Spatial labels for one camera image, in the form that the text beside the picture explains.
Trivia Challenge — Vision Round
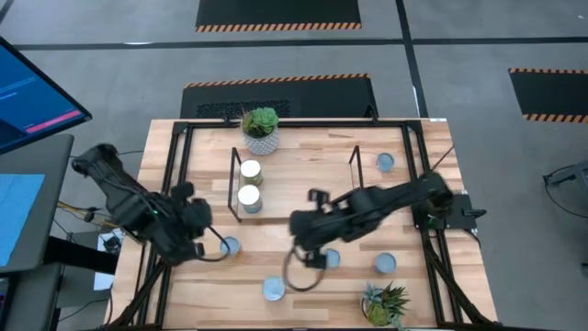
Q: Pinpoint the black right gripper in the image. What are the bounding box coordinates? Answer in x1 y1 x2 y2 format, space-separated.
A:
288 187 345 272

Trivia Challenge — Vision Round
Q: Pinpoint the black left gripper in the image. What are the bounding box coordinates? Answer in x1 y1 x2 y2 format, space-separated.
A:
158 182 213 267

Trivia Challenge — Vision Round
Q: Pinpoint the small tin can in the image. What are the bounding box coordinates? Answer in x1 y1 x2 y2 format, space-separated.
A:
376 152 396 174
323 247 343 270

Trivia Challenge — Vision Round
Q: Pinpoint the can with orange label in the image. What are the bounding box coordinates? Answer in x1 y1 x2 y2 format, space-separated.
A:
219 235 243 257

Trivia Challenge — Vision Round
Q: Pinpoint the tall can with blue label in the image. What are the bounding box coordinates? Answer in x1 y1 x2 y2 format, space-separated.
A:
237 184 264 215

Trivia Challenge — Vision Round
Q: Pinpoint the small can yellow green label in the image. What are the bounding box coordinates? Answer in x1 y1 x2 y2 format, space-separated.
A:
261 275 288 302

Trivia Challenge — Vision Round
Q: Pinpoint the small can with salmon print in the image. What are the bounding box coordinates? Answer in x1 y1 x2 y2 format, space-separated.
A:
374 252 398 276

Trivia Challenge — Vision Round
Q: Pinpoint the tall can with green label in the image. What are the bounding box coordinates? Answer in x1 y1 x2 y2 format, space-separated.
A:
240 159 265 188

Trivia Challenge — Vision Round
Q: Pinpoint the white box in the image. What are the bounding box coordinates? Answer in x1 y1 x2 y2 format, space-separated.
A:
93 229 124 291

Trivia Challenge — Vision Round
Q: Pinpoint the succulent in white patterned pot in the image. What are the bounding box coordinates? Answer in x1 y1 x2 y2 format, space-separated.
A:
241 107 280 156

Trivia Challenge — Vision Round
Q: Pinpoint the spiky plant in glass pot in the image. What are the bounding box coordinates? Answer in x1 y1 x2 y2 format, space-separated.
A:
360 280 412 330

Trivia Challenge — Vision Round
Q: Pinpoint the black desk beam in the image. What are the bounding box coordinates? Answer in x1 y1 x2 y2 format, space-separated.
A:
43 235 119 276

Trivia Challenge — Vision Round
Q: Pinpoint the black mat with hazard stripes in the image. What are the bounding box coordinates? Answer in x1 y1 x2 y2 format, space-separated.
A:
508 67 588 124
179 73 379 120
195 0 363 33

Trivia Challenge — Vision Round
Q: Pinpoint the grey desk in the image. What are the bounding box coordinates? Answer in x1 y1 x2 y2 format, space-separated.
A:
0 133 74 277

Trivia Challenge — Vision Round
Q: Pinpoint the blue sheet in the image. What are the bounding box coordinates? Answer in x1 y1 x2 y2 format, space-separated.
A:
0 173 46 268

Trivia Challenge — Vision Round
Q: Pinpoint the grey desk base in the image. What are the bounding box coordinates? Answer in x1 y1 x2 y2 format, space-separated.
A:
0 262 65 331

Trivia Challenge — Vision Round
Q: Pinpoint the monitor with blue screen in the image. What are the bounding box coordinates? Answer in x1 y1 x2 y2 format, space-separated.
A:
0 36 93 155

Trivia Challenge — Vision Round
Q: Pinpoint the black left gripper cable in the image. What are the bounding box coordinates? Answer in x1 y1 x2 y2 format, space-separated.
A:
199 223 231 263

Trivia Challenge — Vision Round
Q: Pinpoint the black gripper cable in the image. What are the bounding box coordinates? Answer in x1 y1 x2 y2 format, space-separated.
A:
282 245 328 293
199 223 231 263

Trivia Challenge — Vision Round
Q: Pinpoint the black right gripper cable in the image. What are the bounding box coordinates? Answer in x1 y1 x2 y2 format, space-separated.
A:
282 245 328 293

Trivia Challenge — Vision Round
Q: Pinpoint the black aluminium table frame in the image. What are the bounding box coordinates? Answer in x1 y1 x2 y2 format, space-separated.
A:
107 118 502 331

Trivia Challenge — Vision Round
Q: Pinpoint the yellow cable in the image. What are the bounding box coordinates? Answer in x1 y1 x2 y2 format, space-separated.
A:
57 200 121 230

